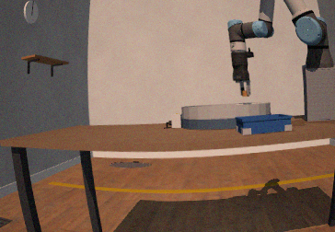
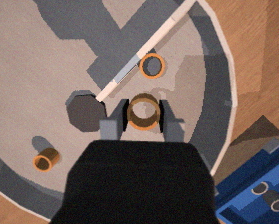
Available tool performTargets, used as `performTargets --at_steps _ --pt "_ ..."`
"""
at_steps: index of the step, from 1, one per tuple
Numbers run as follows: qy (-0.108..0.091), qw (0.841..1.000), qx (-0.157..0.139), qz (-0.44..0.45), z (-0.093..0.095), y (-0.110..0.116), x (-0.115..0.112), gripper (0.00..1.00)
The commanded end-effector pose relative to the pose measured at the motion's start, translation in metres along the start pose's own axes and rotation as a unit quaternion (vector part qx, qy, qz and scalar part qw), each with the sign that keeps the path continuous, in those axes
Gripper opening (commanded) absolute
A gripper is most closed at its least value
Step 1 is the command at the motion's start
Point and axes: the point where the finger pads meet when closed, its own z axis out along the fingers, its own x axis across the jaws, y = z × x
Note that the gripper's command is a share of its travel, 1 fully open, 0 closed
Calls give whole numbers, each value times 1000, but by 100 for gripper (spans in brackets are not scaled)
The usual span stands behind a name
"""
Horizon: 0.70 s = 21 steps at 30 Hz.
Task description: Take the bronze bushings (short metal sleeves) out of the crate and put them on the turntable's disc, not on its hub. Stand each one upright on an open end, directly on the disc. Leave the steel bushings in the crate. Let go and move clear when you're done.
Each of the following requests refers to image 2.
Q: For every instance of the grey round turntable disc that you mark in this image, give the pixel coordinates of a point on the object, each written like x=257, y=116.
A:
x=56, y=56

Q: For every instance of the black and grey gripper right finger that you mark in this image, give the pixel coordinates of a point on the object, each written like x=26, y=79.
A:
x=173, y=128

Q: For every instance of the blue crate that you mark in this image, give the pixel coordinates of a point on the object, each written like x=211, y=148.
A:
x=234, y=201

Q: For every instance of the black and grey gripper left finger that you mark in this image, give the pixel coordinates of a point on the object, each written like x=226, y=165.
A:
x=112, y=127

